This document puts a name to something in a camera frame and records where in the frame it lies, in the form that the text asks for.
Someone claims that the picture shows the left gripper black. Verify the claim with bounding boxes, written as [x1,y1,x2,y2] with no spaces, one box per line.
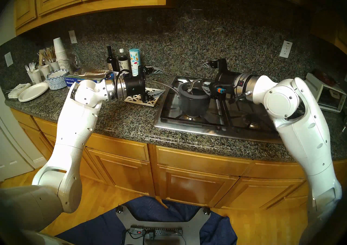
[125,65,166,102]

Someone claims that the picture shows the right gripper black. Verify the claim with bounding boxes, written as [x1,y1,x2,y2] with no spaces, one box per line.
[201,58,239,96]

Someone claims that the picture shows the pot lid with handle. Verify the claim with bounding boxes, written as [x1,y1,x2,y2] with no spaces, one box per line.
[180,78,211,100]

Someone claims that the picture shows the dark grey saucepan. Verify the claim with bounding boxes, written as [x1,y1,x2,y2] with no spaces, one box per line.
[152,80,211,116]

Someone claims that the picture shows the white lattice trivet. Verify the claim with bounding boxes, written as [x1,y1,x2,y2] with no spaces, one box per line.
[124,88,163,107]

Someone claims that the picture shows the light blue leaf-print canister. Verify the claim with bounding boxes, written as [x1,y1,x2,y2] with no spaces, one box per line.
[129,48,142,77]

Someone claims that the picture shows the dark sauce bottle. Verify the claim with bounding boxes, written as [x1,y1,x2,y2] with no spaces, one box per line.
[118,49,131,74]

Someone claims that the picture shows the dark wine bottle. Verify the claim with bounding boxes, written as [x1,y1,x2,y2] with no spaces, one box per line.
[107,46,115,72]

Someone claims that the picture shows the stainless steel gas cooktop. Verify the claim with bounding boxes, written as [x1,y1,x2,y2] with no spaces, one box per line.
[153,76,285,144]

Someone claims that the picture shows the crumpled aluminium foil sheet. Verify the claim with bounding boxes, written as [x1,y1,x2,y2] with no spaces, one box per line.
[73,67,113,79]

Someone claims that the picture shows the clear plastic bag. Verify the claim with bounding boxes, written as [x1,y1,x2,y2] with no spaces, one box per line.
[68,52,82,70]

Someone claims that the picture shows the blue aluminium foil box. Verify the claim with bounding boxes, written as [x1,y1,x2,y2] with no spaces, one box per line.
[65,72,115,89]

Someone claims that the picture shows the stack of white paper cups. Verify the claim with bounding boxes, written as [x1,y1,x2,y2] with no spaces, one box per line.
[53,37,72,71]

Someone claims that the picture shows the stack of blue patterned bowls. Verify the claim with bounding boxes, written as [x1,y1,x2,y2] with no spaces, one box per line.
[46,69,70,90]

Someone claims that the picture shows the wooden lower cabinets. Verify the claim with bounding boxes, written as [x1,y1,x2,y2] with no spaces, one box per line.
[11,107,347,212]

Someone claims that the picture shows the bundle of wooden sticks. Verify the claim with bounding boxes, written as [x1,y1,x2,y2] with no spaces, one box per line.
[42,47,57,63]

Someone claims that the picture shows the white toaster oven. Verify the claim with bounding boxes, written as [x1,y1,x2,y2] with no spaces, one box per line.
[305,73,347,113]

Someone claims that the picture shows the white paper plate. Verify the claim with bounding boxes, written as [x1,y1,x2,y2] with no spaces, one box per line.
[18,82,49,103]

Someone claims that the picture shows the stack of white napkins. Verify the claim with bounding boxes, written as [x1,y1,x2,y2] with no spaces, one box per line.
[8,83,31,99]

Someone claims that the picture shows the dark blue blanket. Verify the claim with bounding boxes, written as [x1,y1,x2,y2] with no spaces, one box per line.
[56,196,237,245]

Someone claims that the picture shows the black wrist camera orange connector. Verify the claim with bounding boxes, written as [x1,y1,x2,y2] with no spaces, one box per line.
[213,83,233,96]

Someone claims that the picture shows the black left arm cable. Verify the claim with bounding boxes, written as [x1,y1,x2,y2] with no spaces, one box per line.
[115,69,133,98]

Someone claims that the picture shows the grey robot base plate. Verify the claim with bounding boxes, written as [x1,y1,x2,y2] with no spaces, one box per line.
[116,206,211,245]

